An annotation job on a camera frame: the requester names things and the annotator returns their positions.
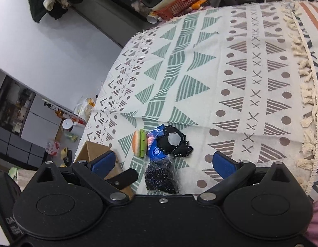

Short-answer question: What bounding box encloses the black glitter pouch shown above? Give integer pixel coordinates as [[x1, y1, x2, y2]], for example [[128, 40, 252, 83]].
[[144, 157, 179, 195]]

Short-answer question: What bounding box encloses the burger plush toy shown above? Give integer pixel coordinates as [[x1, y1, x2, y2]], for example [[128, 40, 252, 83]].
[[131, 129, 147, 158]]

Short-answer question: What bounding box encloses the blue snack packet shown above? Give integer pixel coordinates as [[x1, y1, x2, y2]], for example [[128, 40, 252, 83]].
[[147, 124, 171, 162]]

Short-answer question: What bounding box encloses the black lace fabric piece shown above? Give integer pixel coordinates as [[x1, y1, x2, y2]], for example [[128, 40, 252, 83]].
[[156, 125, 194, 158]]

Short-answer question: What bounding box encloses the brown cardboard box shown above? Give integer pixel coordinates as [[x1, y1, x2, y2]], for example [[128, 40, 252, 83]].
[[74, 141, 134, 198]]

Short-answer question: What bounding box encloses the pink bed sheet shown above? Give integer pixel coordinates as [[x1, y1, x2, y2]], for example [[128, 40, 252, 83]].
[[305, 200, 318, 246]]

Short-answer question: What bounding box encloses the white kettle jug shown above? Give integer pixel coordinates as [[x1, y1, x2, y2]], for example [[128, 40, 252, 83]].
[[62, 119, 77, 133]]

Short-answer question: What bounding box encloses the yellow pet food bag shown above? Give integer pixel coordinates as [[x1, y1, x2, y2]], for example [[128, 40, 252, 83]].
[[73, 97, 96, 122]]

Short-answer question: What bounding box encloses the patterned white blanket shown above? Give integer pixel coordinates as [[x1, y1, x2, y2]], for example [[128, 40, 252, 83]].
[[78, 1, 311, 195]]

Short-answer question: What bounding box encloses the striped orange blanket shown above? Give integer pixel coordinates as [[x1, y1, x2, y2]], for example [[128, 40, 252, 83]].
[[284, 0, 318, 202]]

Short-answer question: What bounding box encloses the red plastic basket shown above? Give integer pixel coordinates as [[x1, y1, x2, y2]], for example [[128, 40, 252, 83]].
[[153, 0, 198, 21]]

